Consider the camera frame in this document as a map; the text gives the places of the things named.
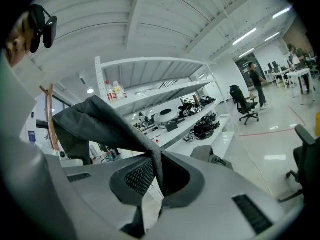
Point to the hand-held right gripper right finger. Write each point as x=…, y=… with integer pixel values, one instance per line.
x=186, y=181

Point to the long ceiling light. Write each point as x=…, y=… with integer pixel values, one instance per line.
x=281, y=12
x=244, y=36

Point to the clear bottle with yellow label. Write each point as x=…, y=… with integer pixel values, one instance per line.
x=119, y=90

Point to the white metal shelf rack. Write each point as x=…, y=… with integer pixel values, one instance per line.
x=160, y=94

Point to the black head-worn camera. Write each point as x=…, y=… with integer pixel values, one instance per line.
x=47, y=31

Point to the person's head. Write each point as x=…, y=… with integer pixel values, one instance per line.
x=17, y=44

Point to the pile of black headsets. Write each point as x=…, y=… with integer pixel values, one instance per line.
x=203, y=130
x=192, y=107

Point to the white desk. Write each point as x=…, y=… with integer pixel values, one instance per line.
x=300, y=74

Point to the brown wooden coat rack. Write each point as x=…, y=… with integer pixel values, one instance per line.
x=50, y=114

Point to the dark grey fabric bag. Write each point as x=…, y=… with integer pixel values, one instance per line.
x=105, y=124

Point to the grey cloth bundle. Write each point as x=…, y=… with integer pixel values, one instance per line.
x=207, y=155

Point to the white round device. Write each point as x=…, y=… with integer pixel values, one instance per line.
x=165, y=117

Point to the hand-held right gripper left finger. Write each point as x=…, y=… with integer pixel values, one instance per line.
x=138, y=177

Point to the clear bottle with red label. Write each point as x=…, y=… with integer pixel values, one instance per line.
x=110, y=92

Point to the black office chair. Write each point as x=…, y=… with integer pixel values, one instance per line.
x=243, y=104
x=303, y=164

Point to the small black box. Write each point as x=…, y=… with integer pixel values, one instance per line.
x=172, y=126

